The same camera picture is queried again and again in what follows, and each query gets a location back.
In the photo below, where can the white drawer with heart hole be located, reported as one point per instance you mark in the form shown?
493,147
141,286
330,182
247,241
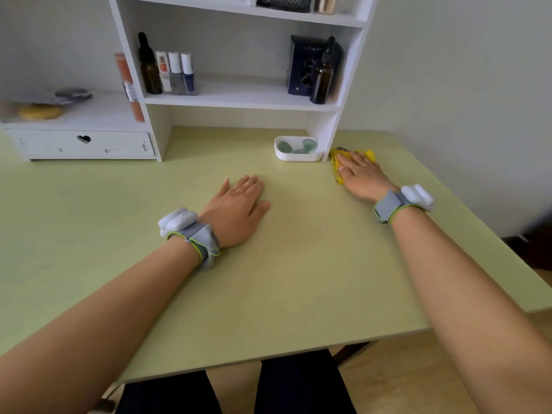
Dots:
51,144

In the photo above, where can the person's left middle finger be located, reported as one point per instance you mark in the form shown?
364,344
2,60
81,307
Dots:
249,186

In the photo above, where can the white rounded tray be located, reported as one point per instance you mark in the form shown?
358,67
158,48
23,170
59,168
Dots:
297,156

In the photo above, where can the person's right hand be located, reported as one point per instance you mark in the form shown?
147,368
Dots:
366,178

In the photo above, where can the white grey left wrist tracker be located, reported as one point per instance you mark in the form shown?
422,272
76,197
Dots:
194,234

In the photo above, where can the black mesh basket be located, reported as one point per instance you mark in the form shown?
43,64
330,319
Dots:
283,2

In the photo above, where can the person's left hand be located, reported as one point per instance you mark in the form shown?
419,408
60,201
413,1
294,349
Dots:
233,217

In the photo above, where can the grey nail polish bottle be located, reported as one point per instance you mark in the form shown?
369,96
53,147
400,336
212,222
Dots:
176,75

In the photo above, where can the gold metallic jar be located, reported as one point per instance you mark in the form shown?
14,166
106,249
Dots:
325,4

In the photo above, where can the dark table leg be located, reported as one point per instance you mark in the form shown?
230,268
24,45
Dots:
351,352

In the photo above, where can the dark furniture piece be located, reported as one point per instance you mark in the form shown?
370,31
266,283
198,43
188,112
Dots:
532,245

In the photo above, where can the grey flat object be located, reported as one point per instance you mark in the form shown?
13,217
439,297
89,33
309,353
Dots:
74,94

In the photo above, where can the green stone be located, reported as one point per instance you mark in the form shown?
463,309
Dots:
309,144
300,151
284,146

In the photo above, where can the person's left forearm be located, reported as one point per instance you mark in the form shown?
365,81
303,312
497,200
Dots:
99,331

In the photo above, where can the person's right thumb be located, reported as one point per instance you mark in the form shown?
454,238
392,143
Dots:
343,172

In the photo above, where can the person's left thumb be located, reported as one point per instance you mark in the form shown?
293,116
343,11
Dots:
260,209

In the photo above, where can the orange tube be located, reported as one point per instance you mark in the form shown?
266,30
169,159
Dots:
129,88

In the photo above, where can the amber dropper bottle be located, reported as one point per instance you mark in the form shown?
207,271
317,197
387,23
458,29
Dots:
321,81

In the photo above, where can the person's right forearm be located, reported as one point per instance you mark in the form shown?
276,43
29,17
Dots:
465,306

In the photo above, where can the person's leg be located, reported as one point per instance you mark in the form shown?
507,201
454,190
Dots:
172,394
302,383

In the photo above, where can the dark blue box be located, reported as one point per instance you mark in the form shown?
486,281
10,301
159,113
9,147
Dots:
302,66

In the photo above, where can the yellow sponge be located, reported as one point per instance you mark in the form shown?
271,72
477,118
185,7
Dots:
39,112

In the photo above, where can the person's left little finger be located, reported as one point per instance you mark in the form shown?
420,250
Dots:
223,187

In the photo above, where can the person's left leg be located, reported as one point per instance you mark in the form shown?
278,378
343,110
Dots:
172,394

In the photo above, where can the white grey right wrist tracker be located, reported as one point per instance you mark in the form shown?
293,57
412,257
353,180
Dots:
405,201

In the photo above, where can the yellow cloth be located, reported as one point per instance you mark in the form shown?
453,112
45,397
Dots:
335,165

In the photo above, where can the blue nail polish bottle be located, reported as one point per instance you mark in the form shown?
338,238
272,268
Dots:
188,77

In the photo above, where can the white desktop shelf unit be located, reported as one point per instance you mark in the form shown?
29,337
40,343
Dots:
241,92

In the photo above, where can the white grey wrist tracker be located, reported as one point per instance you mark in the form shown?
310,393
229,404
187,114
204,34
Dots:
194,234
405,201

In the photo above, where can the person's right leg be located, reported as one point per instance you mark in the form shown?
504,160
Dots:
302,383

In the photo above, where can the dark dropper bottle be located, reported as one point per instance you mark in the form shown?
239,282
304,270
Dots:
150,68

